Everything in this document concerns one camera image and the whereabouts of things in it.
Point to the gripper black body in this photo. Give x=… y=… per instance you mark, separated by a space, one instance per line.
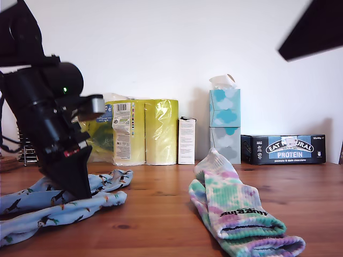
x=51 y=128

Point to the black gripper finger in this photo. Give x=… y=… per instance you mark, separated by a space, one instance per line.
x=80 y=171
x=57 y=174
x=316 y=29

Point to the blue toucan print sock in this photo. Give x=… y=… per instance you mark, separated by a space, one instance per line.
x=53 y=222
x=112 y=179

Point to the tie-dye Hugging Face sock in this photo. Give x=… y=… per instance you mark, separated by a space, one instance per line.
x=230 y=192
x=268 y=246

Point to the yellow paper towel pack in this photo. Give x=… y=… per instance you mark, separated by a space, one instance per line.
x=160 y=128

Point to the white tissue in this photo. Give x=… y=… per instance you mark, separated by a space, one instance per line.
x=221 y=81

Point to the narrow white carton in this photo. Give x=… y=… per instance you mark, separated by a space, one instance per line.
x=186 y=142

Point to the Eat Natural protein bar box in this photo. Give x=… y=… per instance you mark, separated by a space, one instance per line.
x=289 y=150

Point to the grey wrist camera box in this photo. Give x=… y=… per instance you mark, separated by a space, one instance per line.
x=97 y=105

